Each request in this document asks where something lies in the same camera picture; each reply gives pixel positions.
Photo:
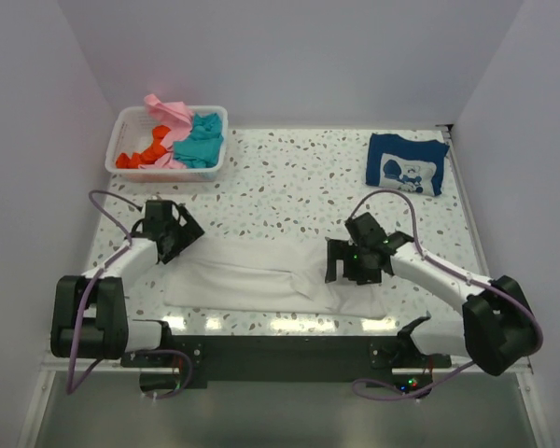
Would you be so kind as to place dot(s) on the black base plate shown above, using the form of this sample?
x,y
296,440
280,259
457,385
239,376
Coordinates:
x,y
301,359

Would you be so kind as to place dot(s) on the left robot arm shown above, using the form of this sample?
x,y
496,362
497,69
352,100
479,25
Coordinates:
x,y
90,318

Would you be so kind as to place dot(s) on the folded blue printed t-shirt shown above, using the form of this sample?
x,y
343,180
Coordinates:
x,y
394,162

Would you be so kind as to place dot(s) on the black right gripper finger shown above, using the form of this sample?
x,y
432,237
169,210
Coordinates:
x,y
363,276
338,250

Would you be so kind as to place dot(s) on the white t-shirt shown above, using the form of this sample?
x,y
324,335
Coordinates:
x,y
286,276

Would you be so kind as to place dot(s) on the white plastic basket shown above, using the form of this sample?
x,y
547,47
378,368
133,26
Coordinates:
x,y
132,133

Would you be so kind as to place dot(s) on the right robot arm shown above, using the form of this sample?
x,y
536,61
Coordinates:
x,y
496,326

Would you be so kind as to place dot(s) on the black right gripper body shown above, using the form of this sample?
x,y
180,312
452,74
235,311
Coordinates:
x,y
358,258

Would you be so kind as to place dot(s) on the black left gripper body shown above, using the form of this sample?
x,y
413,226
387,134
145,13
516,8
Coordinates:
x,y
166,230

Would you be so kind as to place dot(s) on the orange t-shirt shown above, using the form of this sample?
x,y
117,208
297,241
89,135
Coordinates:
x,y
156,156

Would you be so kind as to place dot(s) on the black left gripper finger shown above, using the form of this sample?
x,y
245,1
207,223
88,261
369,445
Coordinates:
x,y
168,253
190,229

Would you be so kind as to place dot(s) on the teal t-shirt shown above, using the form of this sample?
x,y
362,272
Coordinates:
x,y
201,148

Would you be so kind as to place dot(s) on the pink t-shirt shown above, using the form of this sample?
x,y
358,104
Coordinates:
x,y
176,116

